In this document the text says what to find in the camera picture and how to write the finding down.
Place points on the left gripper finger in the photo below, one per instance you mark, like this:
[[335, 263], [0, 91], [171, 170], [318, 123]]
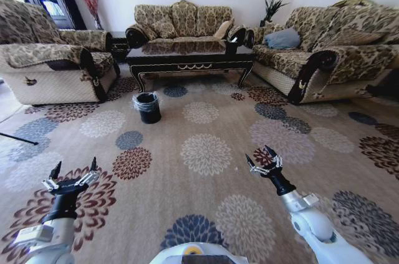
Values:
[[93, 167], [55, 174]]

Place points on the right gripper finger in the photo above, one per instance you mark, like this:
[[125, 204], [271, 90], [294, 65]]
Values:
[[272, 153], [251, 164]]

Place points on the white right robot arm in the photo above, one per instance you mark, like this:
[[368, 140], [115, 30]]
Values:
[[315, 229]]

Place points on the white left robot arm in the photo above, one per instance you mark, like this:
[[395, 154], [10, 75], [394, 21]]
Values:
[[50, 239]]

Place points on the black trash bin with liner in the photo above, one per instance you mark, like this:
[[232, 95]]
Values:
[[150, 111]]

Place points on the thin black rod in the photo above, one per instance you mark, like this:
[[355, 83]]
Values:
[[22, 139]]

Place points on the floral patterned rug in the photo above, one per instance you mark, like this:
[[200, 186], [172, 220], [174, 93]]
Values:
[[199, 158]]

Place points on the white robot front shell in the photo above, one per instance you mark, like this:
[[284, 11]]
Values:
[[193, 251]]

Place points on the patterned armchair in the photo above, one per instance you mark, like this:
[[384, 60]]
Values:
[[46, 67]]

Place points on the blue-grey pillow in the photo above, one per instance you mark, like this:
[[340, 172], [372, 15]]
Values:
[[282, 39]]

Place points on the patterned long sofa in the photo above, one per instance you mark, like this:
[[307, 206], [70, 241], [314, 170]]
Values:
[[336, 58]]

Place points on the black glossy coffee table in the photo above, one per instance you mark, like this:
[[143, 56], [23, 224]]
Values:
[[187, 59]]

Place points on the black side table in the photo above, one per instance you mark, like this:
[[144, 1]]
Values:
[[118, 45]]

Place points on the black low object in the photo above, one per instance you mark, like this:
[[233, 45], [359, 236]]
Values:
[[381, 90]]

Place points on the beige pillow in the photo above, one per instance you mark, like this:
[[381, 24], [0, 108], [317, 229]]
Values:
[[224, 30]]

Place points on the patterned long cushion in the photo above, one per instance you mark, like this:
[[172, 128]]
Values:
[[352, 37]]

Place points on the green plant in dark pot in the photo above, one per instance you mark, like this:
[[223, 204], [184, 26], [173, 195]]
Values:
[[272, 8]]

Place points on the patterned square cushion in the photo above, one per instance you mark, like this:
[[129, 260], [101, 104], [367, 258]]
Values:
[[162, 28]]

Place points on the patterned two-seat sofa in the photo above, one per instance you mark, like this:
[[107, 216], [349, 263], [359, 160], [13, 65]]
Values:
[[187, 17]]

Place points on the red dried branches in vase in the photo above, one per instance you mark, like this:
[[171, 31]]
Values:
[[92, 2]]

